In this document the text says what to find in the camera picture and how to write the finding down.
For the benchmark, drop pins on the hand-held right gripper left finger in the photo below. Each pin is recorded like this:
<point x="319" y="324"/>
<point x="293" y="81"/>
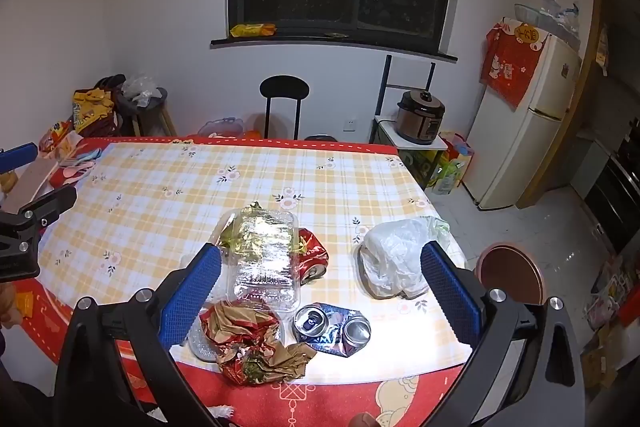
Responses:
<point x="192" y="302"/>

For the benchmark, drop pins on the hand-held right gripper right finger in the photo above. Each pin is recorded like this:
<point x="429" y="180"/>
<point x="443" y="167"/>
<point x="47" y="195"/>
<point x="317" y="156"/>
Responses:
<point x="450" y="297"/>

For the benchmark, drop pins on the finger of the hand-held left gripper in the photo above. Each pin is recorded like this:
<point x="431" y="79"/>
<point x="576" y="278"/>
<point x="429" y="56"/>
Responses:
<point x="50" y="201"/>
<point x="20" y="155"/>

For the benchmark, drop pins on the red gold wrapper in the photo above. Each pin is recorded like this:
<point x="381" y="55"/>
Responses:
<point x="245" y="337"/>

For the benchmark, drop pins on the pink plastic basin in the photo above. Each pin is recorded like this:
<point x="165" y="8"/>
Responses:
<point x="510" y="274"/>

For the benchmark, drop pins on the white plastic bag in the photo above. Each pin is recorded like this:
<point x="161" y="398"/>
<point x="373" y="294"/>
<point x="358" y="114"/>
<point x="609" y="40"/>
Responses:
<point x="395" y="257"/>

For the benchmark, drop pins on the clear plastic clamshell container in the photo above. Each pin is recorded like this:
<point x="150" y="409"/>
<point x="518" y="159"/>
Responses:
<point x="265" y="272"/>

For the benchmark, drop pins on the gold green foil wrapper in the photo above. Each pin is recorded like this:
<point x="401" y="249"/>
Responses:
<point x="256" y="209"/>

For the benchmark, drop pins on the crushed blue can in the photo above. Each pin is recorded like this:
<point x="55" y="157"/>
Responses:
<point x="332" y="329"/>

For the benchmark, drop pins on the crushed red can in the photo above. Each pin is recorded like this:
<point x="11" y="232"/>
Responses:
<point x="314" y="257"/>

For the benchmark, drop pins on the cardboard piece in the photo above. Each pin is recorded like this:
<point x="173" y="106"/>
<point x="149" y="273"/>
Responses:
<point x="30" y="184"/>

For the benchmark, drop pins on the orange snack packet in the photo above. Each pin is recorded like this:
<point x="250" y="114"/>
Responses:
<point x="57" y="134"/>

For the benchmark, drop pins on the yellow brown snack bag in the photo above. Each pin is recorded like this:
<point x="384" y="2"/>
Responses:
<point x="90" y="109"/>

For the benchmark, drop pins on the black backpack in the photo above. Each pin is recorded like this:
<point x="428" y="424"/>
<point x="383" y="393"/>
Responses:
<point x="107" y="84"/>

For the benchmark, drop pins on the green yellow bag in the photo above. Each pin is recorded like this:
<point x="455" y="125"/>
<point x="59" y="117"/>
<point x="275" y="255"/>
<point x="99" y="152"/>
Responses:
<point x="445" y="179"/>

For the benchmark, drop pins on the grey stool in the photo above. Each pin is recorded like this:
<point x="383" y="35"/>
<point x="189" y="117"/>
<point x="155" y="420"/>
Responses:
<point x="152" y="117"/>

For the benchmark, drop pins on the crumpled clear plastic bag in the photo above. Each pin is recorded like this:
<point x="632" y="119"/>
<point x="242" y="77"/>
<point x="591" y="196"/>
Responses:
<point x="140" y="89"/>

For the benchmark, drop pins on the colourful woven shopping bag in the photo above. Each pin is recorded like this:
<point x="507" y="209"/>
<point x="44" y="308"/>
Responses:
<point x="460" y="154"/>

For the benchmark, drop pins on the red printed tablecloth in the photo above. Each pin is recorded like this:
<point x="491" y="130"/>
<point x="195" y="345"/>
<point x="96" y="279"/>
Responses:
<point x="340" y="399"/>

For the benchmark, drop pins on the pink plastic bags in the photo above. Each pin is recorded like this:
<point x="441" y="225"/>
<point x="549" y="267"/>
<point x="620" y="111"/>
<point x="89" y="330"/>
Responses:
<point x="605" y="297"/>

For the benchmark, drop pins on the cardboard box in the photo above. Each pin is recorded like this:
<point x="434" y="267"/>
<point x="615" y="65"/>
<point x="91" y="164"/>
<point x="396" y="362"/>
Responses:
<point x="597" y="357"/>

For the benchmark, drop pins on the cream fridge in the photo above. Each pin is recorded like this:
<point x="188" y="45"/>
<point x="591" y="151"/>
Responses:
<point x="515" y="147"/>

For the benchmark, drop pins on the black rack white shelf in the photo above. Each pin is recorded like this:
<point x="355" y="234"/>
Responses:
<point x="387" y="132"/>

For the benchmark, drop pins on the brown pressure cooker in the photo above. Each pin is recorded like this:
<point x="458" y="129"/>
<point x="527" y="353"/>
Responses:
<point x="421" y="119"/>

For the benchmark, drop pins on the red hanging cloth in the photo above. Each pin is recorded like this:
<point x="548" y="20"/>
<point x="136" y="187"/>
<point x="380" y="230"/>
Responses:
<point x="630" y="309"/>

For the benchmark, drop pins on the black oven range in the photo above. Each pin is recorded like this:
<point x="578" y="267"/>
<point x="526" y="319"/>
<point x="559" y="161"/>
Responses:
<point x="617" y="197"/>

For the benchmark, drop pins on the black chair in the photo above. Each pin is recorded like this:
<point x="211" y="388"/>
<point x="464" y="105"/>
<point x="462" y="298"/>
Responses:
<point x="284" y="88"/>

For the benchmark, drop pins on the red printed cloth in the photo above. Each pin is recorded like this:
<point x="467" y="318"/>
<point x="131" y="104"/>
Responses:
<point x="510" y="62"/>

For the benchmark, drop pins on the yellow snack packet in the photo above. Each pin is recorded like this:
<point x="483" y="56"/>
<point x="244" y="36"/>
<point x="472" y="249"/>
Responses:
<point x="252" y="30"/>

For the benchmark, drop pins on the black windowsill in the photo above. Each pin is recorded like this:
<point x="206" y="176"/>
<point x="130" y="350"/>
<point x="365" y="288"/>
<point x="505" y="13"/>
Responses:
<point x="350" y="45"/>

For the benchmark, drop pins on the glass bowl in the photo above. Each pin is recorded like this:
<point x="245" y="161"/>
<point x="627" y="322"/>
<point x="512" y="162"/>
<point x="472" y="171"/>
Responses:
<point x="527" y="13"/>

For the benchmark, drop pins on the wall socket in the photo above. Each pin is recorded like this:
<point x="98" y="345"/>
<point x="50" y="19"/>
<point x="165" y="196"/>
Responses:
<point x="350" y="123"/>

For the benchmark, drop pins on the wooden door frame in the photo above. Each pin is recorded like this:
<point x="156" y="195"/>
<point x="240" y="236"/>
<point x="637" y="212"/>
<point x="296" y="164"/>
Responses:
<point x="587" y="82"/>

